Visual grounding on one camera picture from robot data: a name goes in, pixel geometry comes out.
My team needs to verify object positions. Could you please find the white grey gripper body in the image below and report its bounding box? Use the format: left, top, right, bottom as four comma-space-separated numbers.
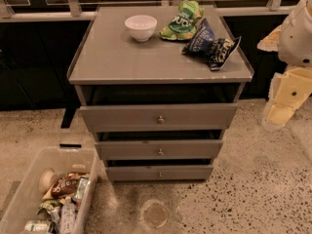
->
261, 65, 312, 132

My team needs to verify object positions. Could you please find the grey bottom drawer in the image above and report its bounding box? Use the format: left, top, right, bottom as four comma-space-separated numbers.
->
106, 165, 214, 181

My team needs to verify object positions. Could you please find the grey drawer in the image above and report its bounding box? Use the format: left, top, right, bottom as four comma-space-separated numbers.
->
106, 165, 214, 181
96, 139, 223, 160
80, 103, 237, 133

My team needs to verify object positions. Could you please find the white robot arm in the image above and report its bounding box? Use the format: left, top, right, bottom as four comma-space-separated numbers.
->
257, 0, 312, 131

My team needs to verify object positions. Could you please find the grey top drawer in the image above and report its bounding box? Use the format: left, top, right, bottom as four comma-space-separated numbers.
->
80, 103, 237, 133

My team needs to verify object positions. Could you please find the grey wooden drawer cabinet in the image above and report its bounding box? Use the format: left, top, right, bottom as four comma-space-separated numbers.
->
67, 6, 254, 169

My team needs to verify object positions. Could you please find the grey middle drawer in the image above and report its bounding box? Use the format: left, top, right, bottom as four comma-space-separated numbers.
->
96, 139, 223, 160

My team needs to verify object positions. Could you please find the black yellow chip bag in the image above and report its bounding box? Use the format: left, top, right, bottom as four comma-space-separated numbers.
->
206, 37, 241, 71

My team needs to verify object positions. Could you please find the blue chip bag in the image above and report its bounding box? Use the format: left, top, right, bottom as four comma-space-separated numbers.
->
182, 19, 215, 55

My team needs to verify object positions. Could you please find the green chip bag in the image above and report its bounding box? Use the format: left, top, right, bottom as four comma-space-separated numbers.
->
159, 0, 204, 41

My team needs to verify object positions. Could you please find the white ceramic bowl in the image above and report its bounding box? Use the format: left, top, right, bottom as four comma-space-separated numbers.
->
125, 15, 157, 42

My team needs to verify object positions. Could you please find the round floor drain cover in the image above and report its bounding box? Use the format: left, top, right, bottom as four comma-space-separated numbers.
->
141, 200, 169, 229

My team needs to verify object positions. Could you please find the green white snack packet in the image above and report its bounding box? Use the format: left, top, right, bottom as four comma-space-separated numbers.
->
72, 177, 90, 203

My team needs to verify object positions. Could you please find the metal window railing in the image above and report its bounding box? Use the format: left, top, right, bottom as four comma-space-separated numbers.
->
0, 0, 312, 23

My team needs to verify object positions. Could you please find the brown snack bag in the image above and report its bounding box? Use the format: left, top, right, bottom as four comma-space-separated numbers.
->
43, 172, 90, 200

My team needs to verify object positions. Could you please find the beige upturned bowl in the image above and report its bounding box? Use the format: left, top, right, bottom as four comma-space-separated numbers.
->
38, 168, 58, 194

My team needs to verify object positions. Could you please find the clear plastic water bottle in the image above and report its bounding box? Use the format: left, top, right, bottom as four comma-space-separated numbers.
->
59, 196, 76, 234

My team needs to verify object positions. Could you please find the clear plastic storage bin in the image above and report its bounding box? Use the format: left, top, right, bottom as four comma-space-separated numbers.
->
0, 147, 98, 234

